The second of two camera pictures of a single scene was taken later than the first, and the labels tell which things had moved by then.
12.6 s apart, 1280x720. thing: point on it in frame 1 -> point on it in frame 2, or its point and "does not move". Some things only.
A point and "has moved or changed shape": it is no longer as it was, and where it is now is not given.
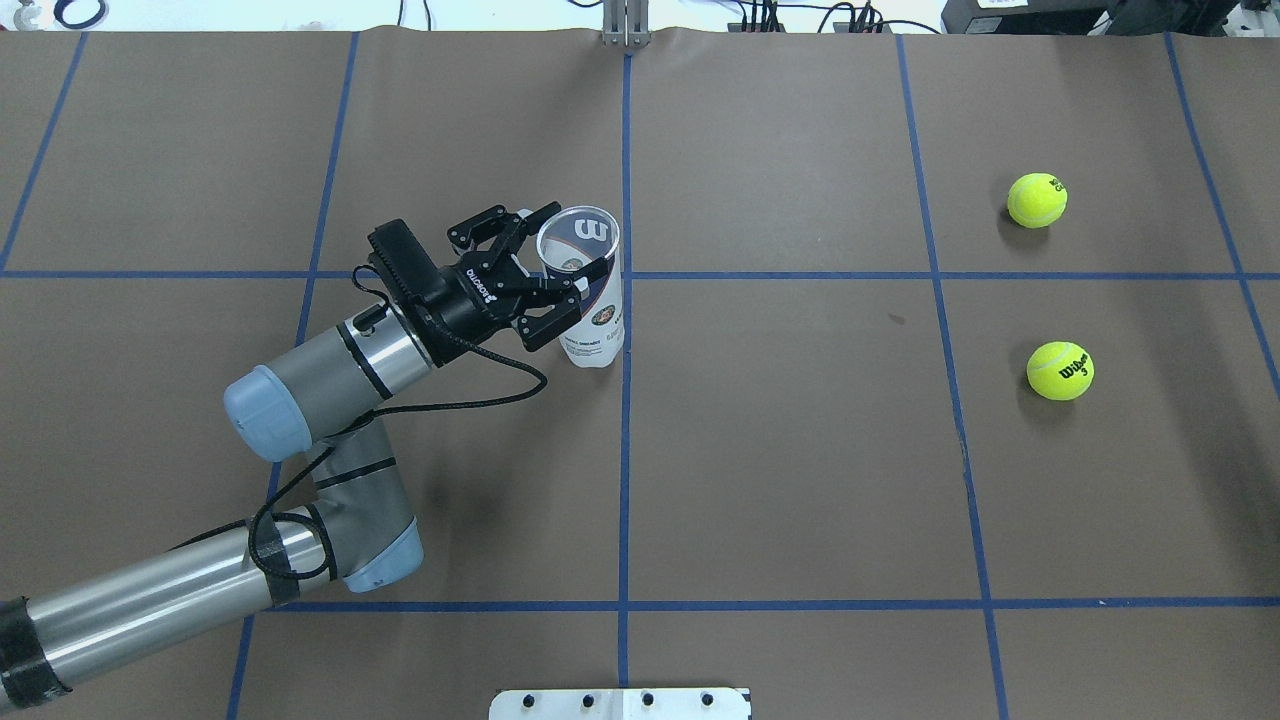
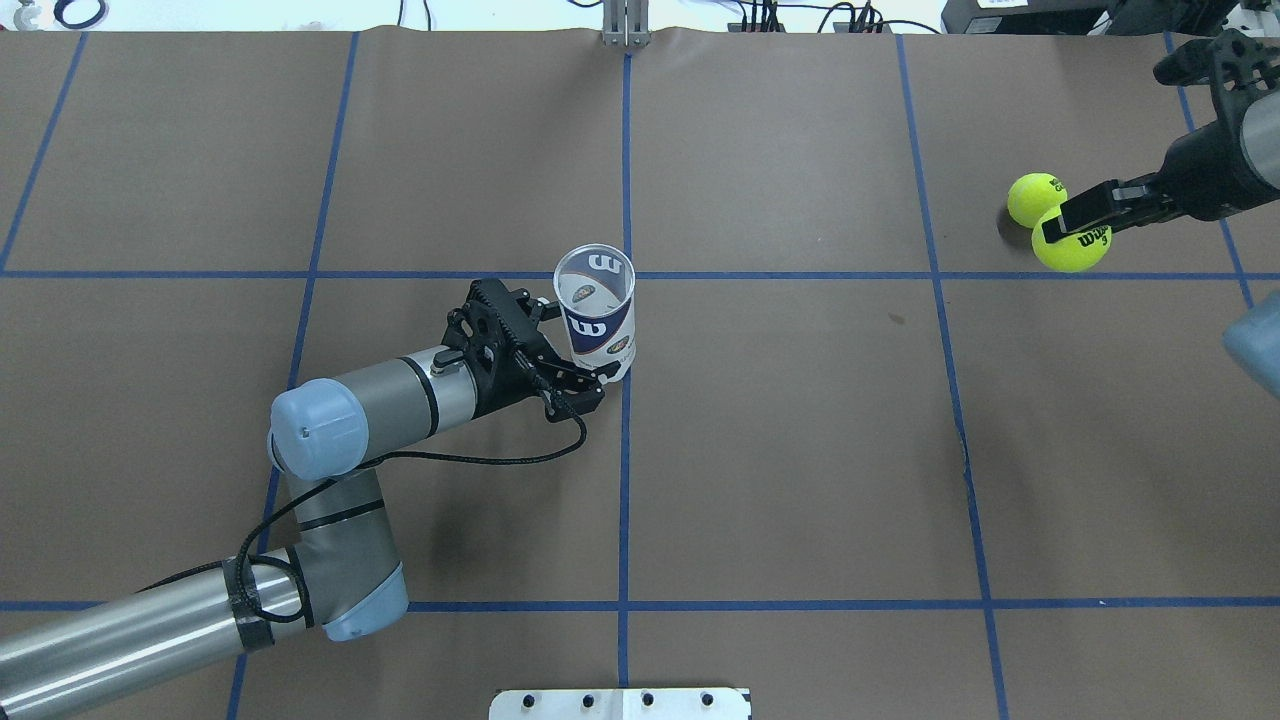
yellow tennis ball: (1060, 370) -> (1072, 254)
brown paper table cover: (949, 386) does not move
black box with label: (1038, 17) does not move
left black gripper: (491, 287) -> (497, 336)
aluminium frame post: (626, 23) does not move
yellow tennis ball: (1037, 199) does not move
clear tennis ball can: (570, 238) has moved or changed shape
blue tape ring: (60, 17) does not move
